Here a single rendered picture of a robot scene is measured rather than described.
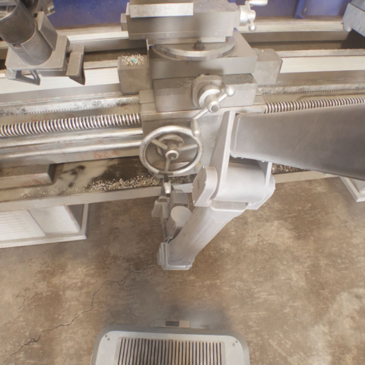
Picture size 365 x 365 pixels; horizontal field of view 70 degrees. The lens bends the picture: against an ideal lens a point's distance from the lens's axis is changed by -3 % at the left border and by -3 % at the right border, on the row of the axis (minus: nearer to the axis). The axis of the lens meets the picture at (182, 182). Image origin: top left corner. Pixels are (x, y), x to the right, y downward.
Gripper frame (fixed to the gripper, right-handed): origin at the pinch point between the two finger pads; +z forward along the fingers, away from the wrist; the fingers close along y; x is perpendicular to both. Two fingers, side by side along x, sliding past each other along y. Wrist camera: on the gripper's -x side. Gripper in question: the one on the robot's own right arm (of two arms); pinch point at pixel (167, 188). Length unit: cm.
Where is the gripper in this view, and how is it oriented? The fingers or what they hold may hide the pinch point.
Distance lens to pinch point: 87.6
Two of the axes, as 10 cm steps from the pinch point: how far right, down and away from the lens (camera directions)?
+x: -2.6, 6.6, 7.0
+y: -9.6, -0.8, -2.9
